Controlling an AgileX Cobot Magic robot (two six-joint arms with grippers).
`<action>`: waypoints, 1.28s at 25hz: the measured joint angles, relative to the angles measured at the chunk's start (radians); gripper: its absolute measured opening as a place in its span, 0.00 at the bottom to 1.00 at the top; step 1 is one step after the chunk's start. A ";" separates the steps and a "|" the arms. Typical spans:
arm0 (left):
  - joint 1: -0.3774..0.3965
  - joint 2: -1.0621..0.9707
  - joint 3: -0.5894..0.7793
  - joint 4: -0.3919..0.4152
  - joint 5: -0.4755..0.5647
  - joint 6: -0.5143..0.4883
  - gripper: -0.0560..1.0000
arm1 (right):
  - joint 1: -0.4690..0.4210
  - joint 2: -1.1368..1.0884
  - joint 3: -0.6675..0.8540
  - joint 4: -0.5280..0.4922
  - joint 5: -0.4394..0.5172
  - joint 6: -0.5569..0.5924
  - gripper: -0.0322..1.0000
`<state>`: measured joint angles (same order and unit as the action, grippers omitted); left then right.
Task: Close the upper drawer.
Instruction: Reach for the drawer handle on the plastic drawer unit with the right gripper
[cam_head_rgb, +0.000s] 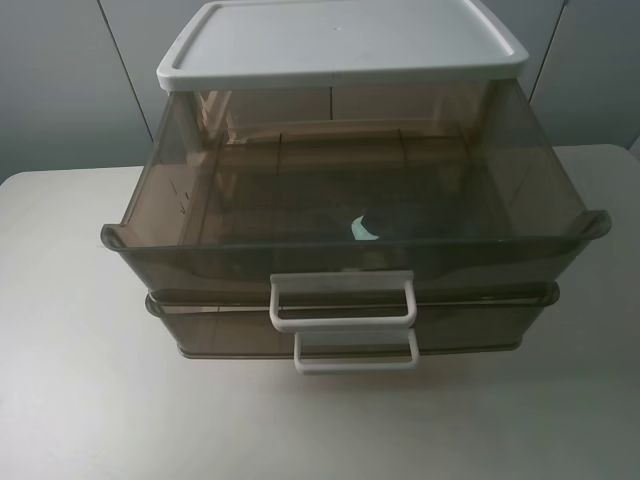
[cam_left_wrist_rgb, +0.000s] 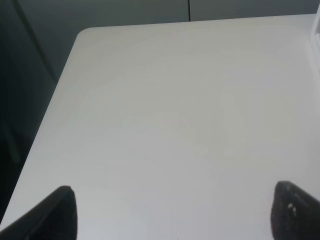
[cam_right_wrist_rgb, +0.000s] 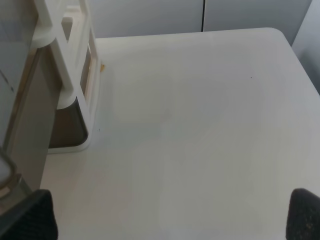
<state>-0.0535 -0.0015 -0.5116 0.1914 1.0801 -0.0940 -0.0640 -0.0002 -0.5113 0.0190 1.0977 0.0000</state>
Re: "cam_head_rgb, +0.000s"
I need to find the smoky transparent drawer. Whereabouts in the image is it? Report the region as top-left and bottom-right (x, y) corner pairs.
(100, 80), (611, 306)
(145, 283), (560, 375)

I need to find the white drawer cabinet frame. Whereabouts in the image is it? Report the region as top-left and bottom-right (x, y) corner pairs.
(155, 0), (530, 151)

